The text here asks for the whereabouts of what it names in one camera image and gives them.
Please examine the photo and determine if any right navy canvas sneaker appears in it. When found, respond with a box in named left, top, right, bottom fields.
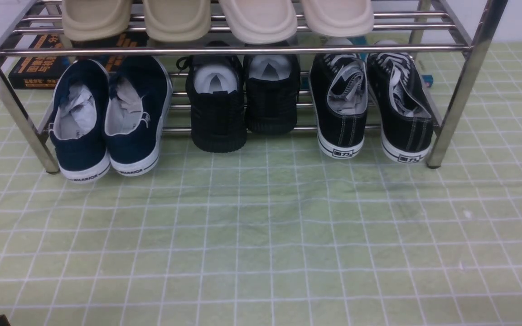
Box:
left=103, top=56, right=173, bottom=176

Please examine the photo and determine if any left navy canvas sneaker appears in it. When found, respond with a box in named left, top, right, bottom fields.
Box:
left=49, top=59, right=111, bottom=183

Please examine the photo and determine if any left all-black sneaker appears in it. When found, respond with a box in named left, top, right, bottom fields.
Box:
left=176, top=54, right=248, bottom=154

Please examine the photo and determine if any silver metal shoe rack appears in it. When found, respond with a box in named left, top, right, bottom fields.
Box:
left=0, top=0, right=508, bottom=175

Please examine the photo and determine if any teal beige book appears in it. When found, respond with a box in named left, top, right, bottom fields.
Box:
left=291, top=32, right=434, bottom=87

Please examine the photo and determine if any left cream slipper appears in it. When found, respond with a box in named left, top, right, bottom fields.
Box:
left=219, top=0, right=298, bottom=44

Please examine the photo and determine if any black white canvas sneaker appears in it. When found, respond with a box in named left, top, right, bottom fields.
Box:
left=366, top=52, right=434, bottom=164
left=309, top=53, right=368, bottom=159

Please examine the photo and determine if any right cream slipper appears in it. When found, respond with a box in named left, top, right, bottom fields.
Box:
left=301, top=0, right=374, bottom=38

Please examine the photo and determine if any left tan slipper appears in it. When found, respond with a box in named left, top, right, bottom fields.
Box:
left=62, top=0, right=133, bottom=41

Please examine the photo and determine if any tan slipper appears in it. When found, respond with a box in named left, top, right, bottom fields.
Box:
left=62, top=0, right=133, bottom=41
left=143, top=0, right=211, bottom=43

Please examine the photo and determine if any navy canvas sneaker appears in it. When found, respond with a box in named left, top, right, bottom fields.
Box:
left=103, top=56, right=173, bottom=176
left=49, top=59, right=111, bottom=183

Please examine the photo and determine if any right all-black sneaker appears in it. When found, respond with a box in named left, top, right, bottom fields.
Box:
left=243, top=54, right=301, bottom=135

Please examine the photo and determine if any cream slipper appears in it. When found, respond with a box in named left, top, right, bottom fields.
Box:
left=301, top=0, right=374, bottom=38
left=219, top=0, right=298, bottom=44

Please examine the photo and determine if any right tan slipper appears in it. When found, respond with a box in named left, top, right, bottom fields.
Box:
left=143, top=0, right=211, bottom=43

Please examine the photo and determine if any black orange book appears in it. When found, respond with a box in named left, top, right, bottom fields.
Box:
left=8, top=33, right=148, bottom=90

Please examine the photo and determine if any green checkered floor mat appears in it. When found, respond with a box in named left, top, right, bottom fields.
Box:
left=0, top=43, right=522, bottom=326

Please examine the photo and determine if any all-black sneaker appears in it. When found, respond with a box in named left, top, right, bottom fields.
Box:
left=176, top=54, right=248, bottom=154
left=243, top=54, right=301, bottom=135

